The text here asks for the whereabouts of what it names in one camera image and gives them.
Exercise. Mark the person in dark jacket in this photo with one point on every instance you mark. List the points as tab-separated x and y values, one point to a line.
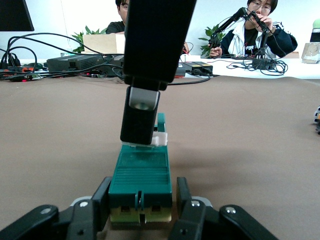
285	40

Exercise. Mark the brown cardboard piece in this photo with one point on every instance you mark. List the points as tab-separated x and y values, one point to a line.
311	53

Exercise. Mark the cardboard box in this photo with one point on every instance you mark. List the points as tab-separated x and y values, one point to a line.
102	43

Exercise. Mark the black switch with orange block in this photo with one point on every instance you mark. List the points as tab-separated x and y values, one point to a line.
317	117

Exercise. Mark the green capped bottle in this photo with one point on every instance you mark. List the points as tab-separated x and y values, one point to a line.
315	30

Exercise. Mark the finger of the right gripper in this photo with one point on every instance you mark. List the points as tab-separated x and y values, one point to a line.
137	125

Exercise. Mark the green load switch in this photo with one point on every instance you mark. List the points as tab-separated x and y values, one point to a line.
142	175

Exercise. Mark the black power supply box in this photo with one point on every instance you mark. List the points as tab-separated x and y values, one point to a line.
75	62

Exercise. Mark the black power adapter brick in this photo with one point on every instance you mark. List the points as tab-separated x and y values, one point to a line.
197	66

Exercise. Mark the black computer monitor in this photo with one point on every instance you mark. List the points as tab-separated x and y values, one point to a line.
13	15

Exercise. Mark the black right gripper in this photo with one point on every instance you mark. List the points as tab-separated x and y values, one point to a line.
157	37

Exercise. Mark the green potted plant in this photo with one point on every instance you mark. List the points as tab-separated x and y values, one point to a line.
211	31
80	37

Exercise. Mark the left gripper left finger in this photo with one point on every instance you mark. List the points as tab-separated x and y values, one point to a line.
75	217

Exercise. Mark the person in dark shirt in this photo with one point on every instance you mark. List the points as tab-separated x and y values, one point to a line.
117	26

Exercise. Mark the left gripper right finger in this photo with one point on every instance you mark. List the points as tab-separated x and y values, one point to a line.
200	220

